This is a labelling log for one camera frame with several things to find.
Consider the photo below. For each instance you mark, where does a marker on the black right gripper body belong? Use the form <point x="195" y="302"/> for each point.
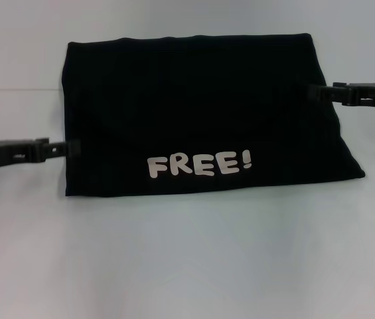
<point x="369" y="94"/>

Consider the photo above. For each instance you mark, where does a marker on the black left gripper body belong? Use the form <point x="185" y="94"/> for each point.
<point x="4" y="154"/>

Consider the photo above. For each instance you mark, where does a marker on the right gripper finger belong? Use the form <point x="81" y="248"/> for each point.
<point x="326" y="93"/>

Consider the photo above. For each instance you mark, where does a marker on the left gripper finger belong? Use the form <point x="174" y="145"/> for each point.
<point x="57" y="150"/>

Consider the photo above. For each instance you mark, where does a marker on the black t-shirt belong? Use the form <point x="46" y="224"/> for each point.
<point x="190" y="109"/>

